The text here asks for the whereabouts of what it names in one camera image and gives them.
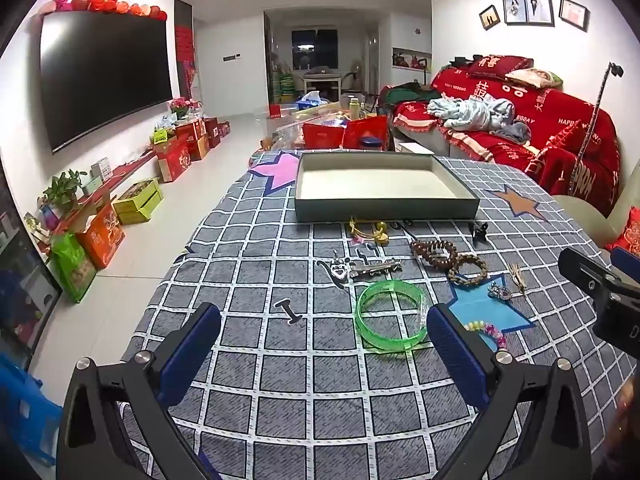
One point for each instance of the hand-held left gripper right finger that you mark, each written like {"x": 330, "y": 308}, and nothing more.
{"x": 457, "y": 350}

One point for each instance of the white dining table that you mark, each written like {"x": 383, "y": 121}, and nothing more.
{"x": 322, "y": 80}

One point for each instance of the sofa with red cover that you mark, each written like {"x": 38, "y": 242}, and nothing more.
{"x": 560, "y": 125}

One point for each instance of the dark window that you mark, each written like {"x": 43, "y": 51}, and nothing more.
{"x": 315, "y": 47}

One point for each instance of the green printed bag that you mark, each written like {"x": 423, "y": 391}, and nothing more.
{"x": 75, "y": 267}

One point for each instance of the framed certificate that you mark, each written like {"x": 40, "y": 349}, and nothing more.
{"x": 574, "y": 12}

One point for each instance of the silver charm ornament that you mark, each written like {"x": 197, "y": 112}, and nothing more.
{"x": 500, "y": 292}

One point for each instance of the row of red paper lanterns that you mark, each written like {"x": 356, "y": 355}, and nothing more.
{"x": 105, "y": 2}

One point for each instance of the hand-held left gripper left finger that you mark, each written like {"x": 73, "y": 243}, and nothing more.
{"x": 192, "y": 350}

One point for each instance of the red hanging scroll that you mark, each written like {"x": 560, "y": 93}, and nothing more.
{"x": 184, "y": 45}

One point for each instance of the beige armchair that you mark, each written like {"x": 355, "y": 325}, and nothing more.
{"x": 585, "y": 210}

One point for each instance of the yellow-green cardboard boxes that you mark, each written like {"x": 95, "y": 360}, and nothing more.
{"x": 140, "y": 202}

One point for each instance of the grey-green shallow box tray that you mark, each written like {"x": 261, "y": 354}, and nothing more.
{"x": 380, "y": 182}

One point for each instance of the green translucent bangle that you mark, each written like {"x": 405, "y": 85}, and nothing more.
{"x": 364, "y": 320}

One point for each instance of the light blue clothes pile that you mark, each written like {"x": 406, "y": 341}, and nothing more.
{"x": 470, "y": 112}

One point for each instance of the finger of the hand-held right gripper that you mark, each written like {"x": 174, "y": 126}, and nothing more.
{"x": 627, "y": 259}
{"x": 585, "y": 267}

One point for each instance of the small white step stool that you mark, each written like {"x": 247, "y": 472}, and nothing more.
{"x": 415, "y": 147}

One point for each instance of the red patterned cushion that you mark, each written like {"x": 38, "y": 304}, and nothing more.
{"x": 627, "y": 232}

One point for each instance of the grey checked star blanket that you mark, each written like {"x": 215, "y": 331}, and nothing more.
{"x": 280, "y": 390}

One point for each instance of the silver heart ornament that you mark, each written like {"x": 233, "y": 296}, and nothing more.
{"x": 340, "y": 270}

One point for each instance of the golden hair clip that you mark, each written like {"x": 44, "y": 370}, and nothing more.
{"x": 516, "y": 276}

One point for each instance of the black claw hair clip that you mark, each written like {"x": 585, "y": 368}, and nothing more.
{"x": 477, "y": 231}

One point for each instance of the dark green clothing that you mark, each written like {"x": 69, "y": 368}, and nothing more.
{"x": 410, "y": 94}

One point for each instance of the black framed screen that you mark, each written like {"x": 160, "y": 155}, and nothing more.
{"x": 22, "y": 290}

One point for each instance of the orange printed bag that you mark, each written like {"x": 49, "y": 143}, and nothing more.
{"x": 102, "y": 237}

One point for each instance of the wedding photo frame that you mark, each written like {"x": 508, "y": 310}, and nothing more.
{"x": 539, "y": 6}
{"x": 513, "y": 6}

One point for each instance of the red low shelf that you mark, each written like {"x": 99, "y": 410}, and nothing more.
{"x": 125, "y": 172}

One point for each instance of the blue tissue box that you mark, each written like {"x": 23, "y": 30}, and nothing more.
{"x": 307, "y": 101}

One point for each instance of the blue plastic stool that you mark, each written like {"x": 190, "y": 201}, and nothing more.
{"x": 25, "y": 410}

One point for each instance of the red embroidered pillow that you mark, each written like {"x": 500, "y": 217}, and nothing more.
{"x": 497, "y": 65}

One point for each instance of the dark-lidded jar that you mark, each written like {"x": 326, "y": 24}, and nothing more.
{"x": 371, "y": 144}

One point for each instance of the person's right forearm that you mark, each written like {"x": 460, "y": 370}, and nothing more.
{"x": 631, "y": 410}

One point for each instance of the beige printed pillow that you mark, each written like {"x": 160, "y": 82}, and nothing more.
{"x": 535, "y": 77}

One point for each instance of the potted green plant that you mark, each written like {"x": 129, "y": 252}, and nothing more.
{"x": 65, "y": 187}

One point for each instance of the red patterned gift box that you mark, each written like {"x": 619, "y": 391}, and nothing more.
{"x": 174, "y": 160}

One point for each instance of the large black television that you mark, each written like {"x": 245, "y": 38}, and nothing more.
{"x": 100, "y": 75}

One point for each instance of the pink flower bouquet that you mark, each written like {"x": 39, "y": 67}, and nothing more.
{"x": 180, "y": 106}

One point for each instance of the silver barrette hair clip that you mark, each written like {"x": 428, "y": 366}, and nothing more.
{"x": 375, "y": 269}

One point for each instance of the small black picture frame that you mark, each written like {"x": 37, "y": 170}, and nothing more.
{"x": 489, "y": 17}

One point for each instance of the black telescopic pole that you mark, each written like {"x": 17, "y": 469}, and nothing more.
{"x": 592, "y": 120}

